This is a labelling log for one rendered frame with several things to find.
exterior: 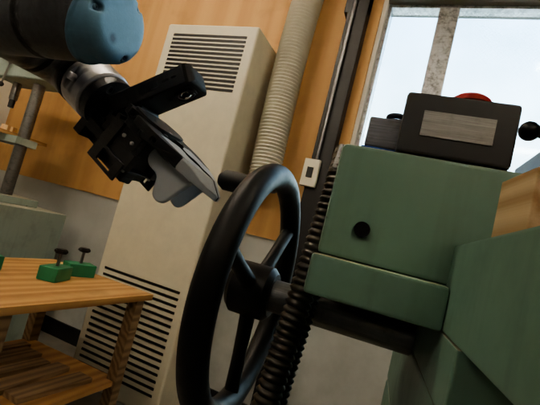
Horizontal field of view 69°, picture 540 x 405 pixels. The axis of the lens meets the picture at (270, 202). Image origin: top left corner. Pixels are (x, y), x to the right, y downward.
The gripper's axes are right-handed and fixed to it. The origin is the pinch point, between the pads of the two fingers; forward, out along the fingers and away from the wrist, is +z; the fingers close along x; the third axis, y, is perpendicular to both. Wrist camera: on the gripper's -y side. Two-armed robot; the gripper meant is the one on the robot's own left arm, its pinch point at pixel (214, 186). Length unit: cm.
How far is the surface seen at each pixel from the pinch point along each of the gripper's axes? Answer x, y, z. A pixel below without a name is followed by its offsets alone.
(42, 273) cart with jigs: -68, 78, -65
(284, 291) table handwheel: -2.8, 3.2, 13.1
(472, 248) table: 13.6, -10.6, 22.2
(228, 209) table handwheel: 8.1, -1.1, 6.7
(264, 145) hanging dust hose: -126, -7, -60
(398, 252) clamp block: 8.0, -7.8, 19.3
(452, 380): 14.8, -4.6, 25.8
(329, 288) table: 10.3, -2.7, 17.5
